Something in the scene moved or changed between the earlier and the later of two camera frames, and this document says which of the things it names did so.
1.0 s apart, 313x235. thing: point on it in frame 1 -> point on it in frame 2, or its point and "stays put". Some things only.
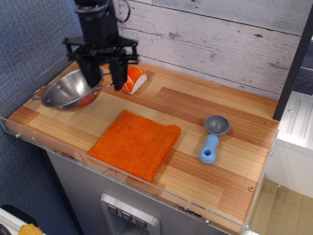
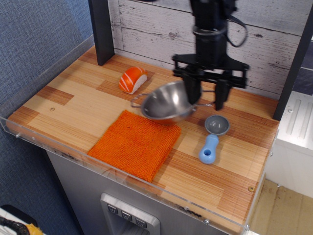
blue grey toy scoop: [216, 125] stays put
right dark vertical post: [295, 72] stays put
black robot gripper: [101, 40] -> [210, 63]
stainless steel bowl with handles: [68, 91] -> [168, 102]
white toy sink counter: [290, 163] stays put
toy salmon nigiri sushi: [136, 79] stays put
